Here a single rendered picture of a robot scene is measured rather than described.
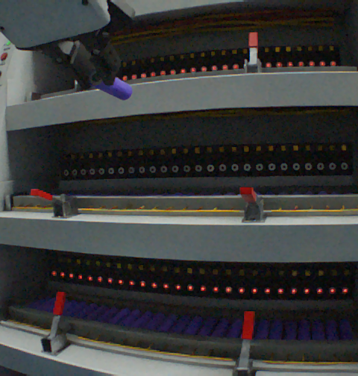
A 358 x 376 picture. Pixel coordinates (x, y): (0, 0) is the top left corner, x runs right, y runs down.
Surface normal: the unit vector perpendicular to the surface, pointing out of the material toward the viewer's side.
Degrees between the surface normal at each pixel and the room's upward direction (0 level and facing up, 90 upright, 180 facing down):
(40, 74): 90
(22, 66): 90
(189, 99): 111
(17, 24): 172
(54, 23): 177
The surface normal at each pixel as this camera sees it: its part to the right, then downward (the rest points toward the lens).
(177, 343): -0.30, 0.10
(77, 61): 0.95, -0.01
